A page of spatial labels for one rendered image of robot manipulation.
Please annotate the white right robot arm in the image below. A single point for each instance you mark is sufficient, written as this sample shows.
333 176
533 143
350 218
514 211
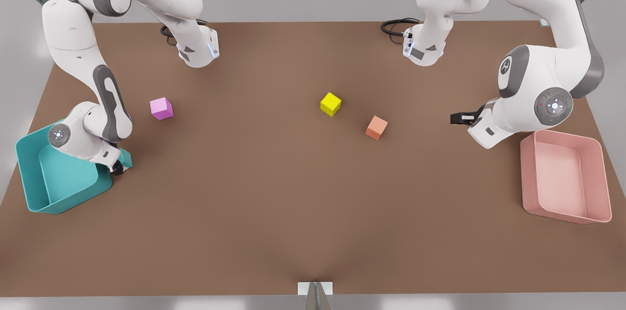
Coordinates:
73 31

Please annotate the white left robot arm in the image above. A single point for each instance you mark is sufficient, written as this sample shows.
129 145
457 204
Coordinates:
538 16

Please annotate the teal plastic tray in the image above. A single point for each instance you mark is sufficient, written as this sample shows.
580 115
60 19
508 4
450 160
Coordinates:
58 178

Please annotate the pink cube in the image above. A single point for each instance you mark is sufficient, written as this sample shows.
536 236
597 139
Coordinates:
161 108

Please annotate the orange cube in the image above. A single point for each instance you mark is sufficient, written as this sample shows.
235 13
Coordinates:
376 127

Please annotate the pink plastic tray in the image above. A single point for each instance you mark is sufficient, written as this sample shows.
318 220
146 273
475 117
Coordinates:
567 178

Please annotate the yellow cube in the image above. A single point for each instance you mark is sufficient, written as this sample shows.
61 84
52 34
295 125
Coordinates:
330 103

